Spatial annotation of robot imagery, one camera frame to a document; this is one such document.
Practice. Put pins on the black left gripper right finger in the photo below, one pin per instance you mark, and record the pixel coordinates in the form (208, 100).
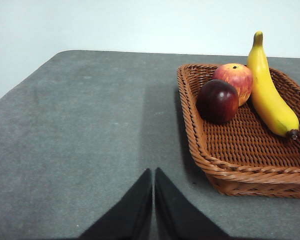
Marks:
(180, 217)

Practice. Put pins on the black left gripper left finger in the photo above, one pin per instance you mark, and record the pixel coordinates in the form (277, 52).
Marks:
(130, 217)

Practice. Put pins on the brown wicker basket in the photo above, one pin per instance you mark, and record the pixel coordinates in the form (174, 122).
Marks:
(240, 150)

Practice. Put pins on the dark red apple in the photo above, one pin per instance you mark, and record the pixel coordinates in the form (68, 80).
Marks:
(217, 102)

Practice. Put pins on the yellow banana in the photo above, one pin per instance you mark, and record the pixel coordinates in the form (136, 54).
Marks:
(267, 97)

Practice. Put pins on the red yellow apple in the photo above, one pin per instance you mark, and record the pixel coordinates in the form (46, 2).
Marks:
(236, 77)

